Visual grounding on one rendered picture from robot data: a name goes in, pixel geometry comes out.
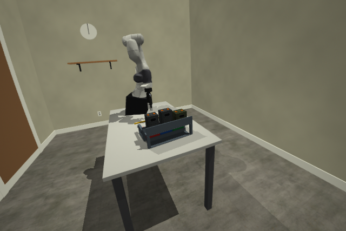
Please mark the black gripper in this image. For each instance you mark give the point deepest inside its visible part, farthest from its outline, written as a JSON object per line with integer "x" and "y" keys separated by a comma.
{"x": 149, "y": 98}

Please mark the grey metal shelf rack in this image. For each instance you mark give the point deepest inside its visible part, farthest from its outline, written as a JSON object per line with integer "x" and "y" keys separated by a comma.
{"x": 167, "y": 137}

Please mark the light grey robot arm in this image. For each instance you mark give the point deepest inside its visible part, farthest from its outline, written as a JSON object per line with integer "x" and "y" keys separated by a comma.
{"x": 142, "y": 76}

